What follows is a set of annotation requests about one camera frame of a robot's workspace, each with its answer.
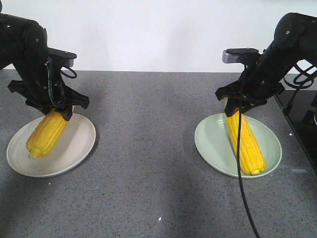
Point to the beige round plate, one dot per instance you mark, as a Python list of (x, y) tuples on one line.
[(72, 148)]

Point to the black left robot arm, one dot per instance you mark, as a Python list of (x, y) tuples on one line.
[(23, 43)]

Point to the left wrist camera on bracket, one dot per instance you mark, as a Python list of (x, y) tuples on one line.
[(62, 58)]

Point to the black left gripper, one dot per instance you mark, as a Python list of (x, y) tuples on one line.
[(42, 86)]

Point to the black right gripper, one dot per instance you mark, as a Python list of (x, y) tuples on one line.
[(254, 86)]

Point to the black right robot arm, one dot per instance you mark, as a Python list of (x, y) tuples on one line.
[(295, 39)]

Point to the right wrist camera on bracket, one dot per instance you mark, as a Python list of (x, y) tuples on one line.
[(240, 55)]

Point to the light green round plate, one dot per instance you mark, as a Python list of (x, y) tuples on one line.
[(213, 144)]

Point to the black induction cooktop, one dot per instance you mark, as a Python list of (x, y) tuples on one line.
[(300, 110)]

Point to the yellow corn cob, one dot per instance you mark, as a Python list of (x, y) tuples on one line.
[(245, 144), (46, 135)]

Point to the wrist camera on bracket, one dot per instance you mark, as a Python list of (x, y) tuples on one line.
[(62, 58), (240, 55)]

